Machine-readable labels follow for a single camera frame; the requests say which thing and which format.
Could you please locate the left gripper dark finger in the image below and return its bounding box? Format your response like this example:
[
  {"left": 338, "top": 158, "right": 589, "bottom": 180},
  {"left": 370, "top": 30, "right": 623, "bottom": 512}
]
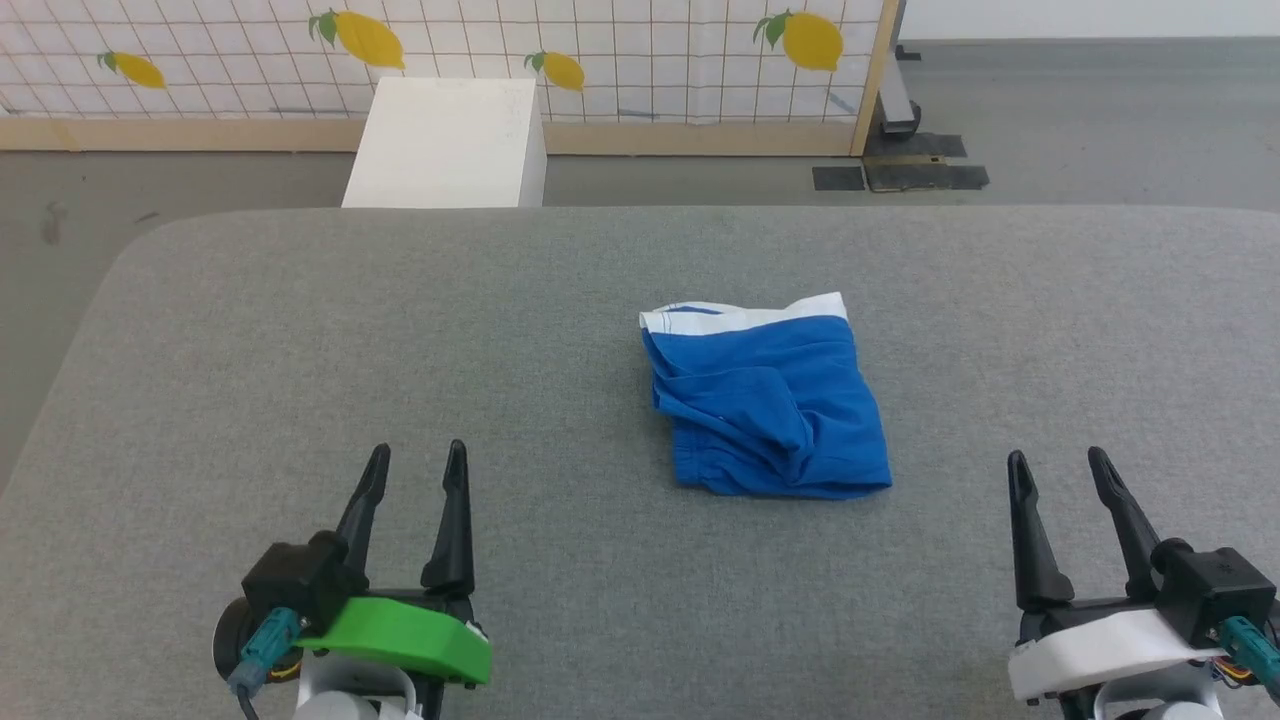
[
  {"left": 333, "top": 443, "right": 393, "bottom": 583},
  {"left": 420, "top": 438, "right": 477, "bottom": 601}
]

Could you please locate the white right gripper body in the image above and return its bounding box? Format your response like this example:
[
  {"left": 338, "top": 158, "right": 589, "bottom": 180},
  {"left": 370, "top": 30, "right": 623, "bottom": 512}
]
[{"left": 1006, "top": 596, "right": 1229, "bottom": 704}]

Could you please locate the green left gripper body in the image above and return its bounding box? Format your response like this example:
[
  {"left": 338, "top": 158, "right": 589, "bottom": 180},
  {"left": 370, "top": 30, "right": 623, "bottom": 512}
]
[{"left": 295, "top": 583, "right": 494, "bottom": 720}]

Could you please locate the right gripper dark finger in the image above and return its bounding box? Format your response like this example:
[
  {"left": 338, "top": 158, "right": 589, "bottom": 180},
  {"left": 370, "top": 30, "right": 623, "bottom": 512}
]
[
  {"left": 1006, "top": 450, "right": 1075, "bottom": 614},
  {"left": 1086, "top": 446, "right": 1169, "bottom": 603}
]

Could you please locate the blue shorts white waistband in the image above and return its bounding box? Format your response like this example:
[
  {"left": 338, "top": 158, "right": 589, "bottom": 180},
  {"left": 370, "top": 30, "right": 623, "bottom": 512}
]
[{"left": 639, "top": 291, "right": 894, "bottom": 501}]

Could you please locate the grey fabric sofa cushion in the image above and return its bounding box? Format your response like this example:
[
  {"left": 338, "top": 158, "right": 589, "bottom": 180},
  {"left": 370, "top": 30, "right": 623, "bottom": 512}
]
[{"left": 0, "top": 205, "right": 1280, "bottom": 720}]

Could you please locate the white box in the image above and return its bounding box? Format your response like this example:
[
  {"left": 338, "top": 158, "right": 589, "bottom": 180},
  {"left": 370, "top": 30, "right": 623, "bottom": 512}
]
[{"left": 341, "top": 77, "right": 549, "bottom": 209}]

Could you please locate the metal partition foot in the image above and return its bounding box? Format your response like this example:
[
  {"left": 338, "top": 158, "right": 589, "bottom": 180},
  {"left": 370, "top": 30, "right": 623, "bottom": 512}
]
[{"left": 878, "top": 0, "right": 923, "bottom": 137}]

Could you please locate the lemon print partition screen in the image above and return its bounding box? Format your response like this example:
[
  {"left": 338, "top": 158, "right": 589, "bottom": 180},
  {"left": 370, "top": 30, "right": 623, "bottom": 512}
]
[{"left": 0, "top": 0, "right": 903, "bottom": 157}]

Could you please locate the left black cable teal plug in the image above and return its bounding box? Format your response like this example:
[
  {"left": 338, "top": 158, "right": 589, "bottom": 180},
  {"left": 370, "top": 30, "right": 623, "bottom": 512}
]
[{"left": 227, "top": 607, "right": 303, "bottom": 720}]

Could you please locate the black cable teal plug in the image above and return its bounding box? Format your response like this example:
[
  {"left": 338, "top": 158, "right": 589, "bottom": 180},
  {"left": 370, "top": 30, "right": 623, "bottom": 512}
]
[
  {"left": 227, "top": 607, "right": 303, "bottom": 720},
  {"left": 1213, "top": 616, "right": 1280, "bottom": 693}
]

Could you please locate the right black cable teal plug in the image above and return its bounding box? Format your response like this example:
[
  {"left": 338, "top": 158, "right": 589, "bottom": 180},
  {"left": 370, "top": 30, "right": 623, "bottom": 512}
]
[{"left": 1213, "top": 616, "right": 1280, "bottom": 693}]

